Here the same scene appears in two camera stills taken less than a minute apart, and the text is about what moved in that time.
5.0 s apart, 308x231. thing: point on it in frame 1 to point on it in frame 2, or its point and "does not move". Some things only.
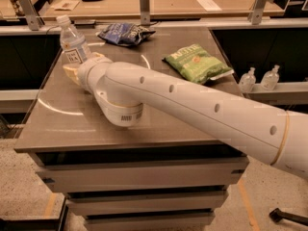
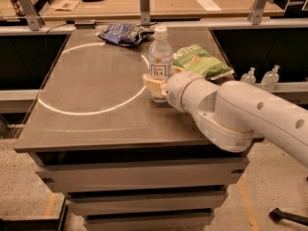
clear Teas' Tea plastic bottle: x=72 y=43 to x=160 y=59
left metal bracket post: x=34 y=18 does not move
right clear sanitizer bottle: x=269 y=79 does not move
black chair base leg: x=276 y=216 does not move
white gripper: x=84 y=72 to x=175 y=89
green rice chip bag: x=196 y=64 does not move
